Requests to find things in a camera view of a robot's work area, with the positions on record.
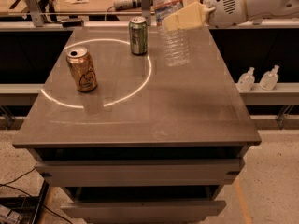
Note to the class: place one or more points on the metal bracket post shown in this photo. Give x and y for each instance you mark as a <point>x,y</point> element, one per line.
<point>146,12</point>
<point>35,13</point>

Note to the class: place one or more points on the lower cabinet drawer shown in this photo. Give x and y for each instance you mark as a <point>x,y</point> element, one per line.
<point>144,212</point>

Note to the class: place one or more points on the black floor crate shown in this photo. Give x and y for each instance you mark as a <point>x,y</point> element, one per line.
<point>24,208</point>

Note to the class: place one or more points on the middle metal bracket post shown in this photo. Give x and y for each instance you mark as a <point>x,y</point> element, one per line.
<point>146,12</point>

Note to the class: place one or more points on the small black box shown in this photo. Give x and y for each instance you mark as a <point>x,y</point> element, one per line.
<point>71,22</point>

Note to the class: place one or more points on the gold soda can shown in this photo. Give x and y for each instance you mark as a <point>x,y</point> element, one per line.
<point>80,63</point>

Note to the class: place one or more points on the clear plastic water bottle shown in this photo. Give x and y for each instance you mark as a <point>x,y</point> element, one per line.
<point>175,44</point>

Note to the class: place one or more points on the cabinet drawer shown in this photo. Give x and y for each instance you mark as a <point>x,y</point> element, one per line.
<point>144,212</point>
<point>140,173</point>

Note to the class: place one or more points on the right small sanitizer bottle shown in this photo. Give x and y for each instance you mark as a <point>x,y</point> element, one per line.
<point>269,79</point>

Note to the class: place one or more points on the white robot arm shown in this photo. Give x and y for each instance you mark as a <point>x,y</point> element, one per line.
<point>270,9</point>

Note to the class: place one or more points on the green soda can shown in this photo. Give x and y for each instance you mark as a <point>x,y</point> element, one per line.
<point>138,32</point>

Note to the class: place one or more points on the small sanitizer bottle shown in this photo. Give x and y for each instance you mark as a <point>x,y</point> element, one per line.
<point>269,79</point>
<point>246,81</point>

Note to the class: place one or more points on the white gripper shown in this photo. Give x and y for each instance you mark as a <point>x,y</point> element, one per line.
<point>224,6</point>

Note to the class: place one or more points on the grey drawer cabinet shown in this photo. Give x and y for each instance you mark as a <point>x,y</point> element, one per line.
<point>142,109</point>

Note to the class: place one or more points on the upper cabinet drawer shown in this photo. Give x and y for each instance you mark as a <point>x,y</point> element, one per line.
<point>140,173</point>

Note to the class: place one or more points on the left small sanitizer bottle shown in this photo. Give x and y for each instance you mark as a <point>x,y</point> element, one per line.
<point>246,81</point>

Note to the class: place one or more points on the left metal bracket post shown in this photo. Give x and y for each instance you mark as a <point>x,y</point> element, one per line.
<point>35,13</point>

